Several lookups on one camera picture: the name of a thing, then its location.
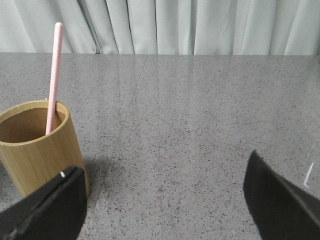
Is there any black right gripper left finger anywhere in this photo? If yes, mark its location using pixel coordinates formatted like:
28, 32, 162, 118
0, 166, 87, 240

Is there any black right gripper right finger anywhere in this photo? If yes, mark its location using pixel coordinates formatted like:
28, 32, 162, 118
243, 151, 320, 240

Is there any pink chopstick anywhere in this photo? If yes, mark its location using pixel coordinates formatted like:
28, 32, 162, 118
45, 22, 64, 135

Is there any bamboo cylindrical holder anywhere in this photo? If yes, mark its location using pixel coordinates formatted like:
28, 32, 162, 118
0, 100, 86, 197

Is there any white curtain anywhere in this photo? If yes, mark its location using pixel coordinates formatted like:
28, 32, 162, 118
0, 0, 320, 55

